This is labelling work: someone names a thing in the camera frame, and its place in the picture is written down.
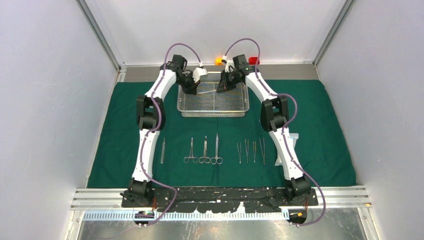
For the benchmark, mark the steel ring-handled hemostat clamp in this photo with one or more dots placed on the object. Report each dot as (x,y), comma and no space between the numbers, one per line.
(191,157)

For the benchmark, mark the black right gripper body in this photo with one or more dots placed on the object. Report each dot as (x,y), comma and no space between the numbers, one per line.
(228,80)

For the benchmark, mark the yellow toy block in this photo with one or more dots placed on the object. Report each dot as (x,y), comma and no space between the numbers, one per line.
(218,61)

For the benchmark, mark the long steel probe rod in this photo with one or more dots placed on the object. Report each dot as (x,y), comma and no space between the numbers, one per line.
(162,157)

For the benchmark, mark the metal mesh instrument tray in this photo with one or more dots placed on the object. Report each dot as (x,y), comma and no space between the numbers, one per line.
(228,104)

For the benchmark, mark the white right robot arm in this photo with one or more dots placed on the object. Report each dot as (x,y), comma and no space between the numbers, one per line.
(277,112)

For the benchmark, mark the steel needle holder clamp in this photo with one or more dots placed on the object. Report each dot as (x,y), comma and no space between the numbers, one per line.
(254,150)

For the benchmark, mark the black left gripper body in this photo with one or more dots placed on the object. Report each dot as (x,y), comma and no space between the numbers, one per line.
(188,83)

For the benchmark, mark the small steel scissors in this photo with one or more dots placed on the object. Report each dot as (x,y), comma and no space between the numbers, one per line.
(204,158)

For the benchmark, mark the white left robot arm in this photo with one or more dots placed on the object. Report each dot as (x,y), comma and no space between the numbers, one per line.
(151,118)

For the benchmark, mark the white sterile packet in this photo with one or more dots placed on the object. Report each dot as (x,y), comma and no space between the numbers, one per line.
(294,137)

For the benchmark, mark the green surgical drape cloth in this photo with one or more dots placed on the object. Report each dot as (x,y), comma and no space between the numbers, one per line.
(321,147)

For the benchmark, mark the red toy block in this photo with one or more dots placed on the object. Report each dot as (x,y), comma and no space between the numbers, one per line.
(254,60)

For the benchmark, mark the steel ring-handled scissors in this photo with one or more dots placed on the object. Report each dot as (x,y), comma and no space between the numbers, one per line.
(216,160)

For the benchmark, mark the steel surgical forceps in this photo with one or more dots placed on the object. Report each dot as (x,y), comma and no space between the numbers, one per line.
(239,150)

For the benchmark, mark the steel scalpel handle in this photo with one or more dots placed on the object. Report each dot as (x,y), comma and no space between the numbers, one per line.
(206,88)

